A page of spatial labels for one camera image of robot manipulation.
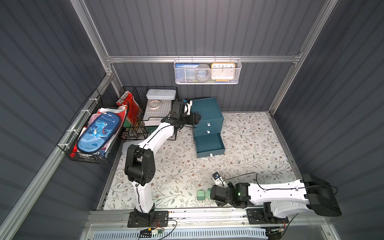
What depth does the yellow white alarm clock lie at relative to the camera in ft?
2.92

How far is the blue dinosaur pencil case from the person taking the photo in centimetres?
62

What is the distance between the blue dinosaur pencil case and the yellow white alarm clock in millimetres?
597
